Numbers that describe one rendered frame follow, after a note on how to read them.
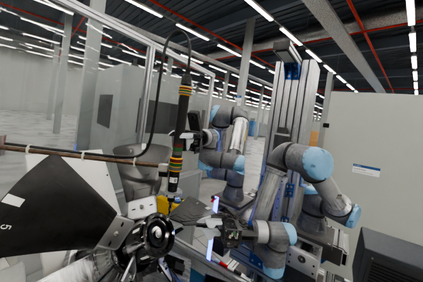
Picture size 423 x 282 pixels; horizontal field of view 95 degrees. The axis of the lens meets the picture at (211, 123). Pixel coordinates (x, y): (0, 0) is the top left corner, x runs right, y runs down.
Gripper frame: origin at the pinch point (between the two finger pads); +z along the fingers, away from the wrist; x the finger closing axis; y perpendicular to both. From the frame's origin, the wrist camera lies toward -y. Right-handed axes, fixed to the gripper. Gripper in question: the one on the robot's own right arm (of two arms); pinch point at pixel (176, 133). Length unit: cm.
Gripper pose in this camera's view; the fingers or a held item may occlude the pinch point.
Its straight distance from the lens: 65.2
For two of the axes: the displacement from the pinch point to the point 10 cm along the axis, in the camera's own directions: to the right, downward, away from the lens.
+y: -1.4, 9.9, 0.2
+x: -9.2, -1.4, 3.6
